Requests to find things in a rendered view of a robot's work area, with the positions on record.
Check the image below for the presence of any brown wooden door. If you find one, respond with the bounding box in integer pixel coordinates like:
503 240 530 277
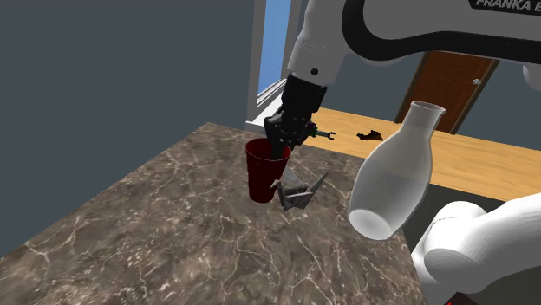
394 50 500 135

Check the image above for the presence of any grey paper crane figure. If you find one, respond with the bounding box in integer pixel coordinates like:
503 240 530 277
269 167 330 212

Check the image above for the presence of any white vase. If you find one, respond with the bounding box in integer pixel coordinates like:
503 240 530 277
347 101 447 242

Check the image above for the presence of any dark red cup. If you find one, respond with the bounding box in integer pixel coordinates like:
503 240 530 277
244 138 293 204

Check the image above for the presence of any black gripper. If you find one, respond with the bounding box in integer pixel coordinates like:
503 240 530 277
263 74 329 161

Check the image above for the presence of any light wooden table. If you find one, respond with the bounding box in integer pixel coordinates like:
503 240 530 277
300 107 541 203

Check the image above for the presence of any window with white frame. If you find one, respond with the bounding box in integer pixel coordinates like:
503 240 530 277
245 0 303 133

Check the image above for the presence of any dark brown crumpled object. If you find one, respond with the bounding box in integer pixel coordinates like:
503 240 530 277
355 129 385 143

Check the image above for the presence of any green-handled wrench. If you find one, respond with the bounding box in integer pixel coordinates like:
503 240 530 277
311 127 337 142

